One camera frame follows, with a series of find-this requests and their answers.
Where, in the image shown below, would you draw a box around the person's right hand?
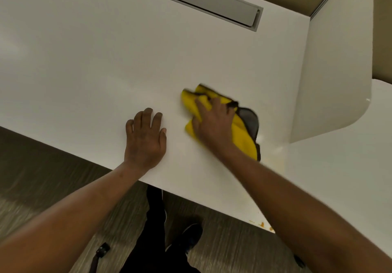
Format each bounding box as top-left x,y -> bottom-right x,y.
192,97 -> 239,156

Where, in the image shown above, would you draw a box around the person's left hand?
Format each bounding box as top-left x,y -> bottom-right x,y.
124,108 -> 167,172

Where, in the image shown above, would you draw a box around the yellow and grey cleaning cloth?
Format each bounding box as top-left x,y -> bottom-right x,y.
181,84 -> 261,162

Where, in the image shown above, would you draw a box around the person's left forearm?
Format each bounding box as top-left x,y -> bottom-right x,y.
0,161 -> 151,273

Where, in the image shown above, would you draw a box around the person's right forearm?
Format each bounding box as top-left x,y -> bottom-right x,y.
213,143 -> 392,273

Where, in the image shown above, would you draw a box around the black trousers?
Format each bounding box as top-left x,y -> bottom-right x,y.
119,185 -> 201,273

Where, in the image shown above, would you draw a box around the black shoe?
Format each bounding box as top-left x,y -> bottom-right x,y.
165,223 -> 203,255

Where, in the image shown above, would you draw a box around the black chair base leg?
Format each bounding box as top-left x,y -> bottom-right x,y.
89,242 -> 111,273

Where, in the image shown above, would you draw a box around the white desk divider panel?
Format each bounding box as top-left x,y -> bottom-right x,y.
289,0 -> 375,144

